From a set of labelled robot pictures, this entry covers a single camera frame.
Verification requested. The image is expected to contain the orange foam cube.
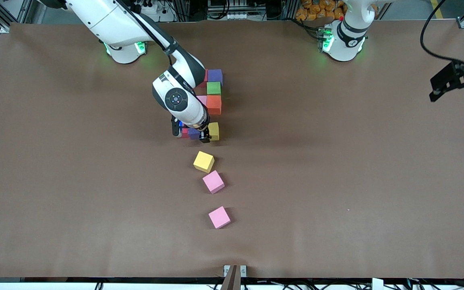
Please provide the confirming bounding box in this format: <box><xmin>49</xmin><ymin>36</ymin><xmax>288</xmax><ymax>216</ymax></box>
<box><xmin>206</xmin><ymin>95</ymin><xmax>222</xmax><ymax>115</ymax></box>

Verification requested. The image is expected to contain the white equipment box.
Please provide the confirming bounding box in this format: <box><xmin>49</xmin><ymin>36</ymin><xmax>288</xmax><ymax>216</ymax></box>
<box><xmin>208</xmin><ymin>0</ymin><xmax>257</xmax><ymax>21</ymax></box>

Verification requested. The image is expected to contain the white power strip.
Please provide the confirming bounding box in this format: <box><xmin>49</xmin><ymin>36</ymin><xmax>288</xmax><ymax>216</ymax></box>
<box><xmin>135</xmin><ymin>0</ymin><xmax>176</xmax><ymax>23</ymax></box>

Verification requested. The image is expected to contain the orange packets pile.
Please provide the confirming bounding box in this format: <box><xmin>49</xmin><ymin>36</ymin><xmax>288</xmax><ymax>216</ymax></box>
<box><xmin>296</xmin><ymin>0</ymin><xmax>347</xmax><ymax>21</ymax></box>

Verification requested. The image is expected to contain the brown table cover sheet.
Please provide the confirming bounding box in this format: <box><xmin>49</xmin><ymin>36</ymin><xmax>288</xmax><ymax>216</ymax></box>
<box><xmin>0</xmin><ymin>20</ymin><xmax>464</xmax><ymax>279</ymax></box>

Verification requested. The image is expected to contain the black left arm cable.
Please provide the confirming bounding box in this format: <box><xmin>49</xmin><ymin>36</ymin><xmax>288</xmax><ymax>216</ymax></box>
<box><xmin>420</xmin><ymin>0</ymin><xmax>464</xmax><ymax>73</ymax></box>

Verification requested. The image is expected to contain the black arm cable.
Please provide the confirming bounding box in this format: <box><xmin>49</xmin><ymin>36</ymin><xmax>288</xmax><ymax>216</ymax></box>
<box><xmin>420</xmin><ymin>0</ymin><xmax>464</xmax><ymax>73</ymax></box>
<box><xmin>113</xmin><ymin>0</ymin><xmax>174</xmax><ymax>67</ymax></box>

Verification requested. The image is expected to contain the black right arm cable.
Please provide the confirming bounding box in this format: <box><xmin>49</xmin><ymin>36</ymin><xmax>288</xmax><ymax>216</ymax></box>
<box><xmin>113</xmin><ymin>0</ymin><xmax>174</xmax><ymax>67</ymax></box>

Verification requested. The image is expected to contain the aluminium frame post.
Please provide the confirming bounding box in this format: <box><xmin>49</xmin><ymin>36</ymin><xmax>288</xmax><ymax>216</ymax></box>
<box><xmin>282</xmin><ymin>0</ymin><xmax>299</xmax><ymax>20</ymax></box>
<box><xmin>176</xmin><ymin>0</ymin><xmax>189</xmax><ymax>21</ymax></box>

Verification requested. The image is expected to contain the small metal bracket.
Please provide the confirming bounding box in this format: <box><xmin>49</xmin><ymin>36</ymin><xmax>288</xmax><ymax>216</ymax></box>
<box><xmin>223</xmin><ymin>265</ymin><xmax>247</xmax><ymax>278</ymax></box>

